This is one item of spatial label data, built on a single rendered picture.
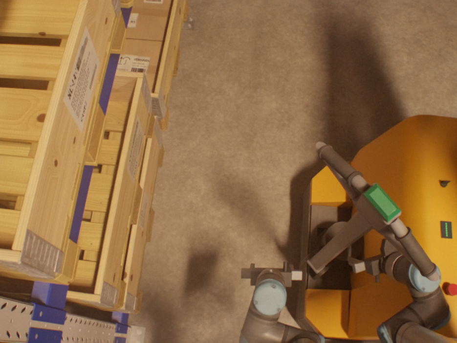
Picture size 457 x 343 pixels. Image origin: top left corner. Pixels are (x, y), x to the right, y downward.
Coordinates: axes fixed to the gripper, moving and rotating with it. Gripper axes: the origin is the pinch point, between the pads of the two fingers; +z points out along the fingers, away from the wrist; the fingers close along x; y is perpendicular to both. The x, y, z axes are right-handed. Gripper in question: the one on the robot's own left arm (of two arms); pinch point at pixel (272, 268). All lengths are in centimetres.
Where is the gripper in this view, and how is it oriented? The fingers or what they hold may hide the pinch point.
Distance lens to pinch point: 159.3
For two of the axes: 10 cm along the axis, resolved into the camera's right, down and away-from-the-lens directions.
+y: 0.1, -10.0, -0.4
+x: -9.9, -0.1, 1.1
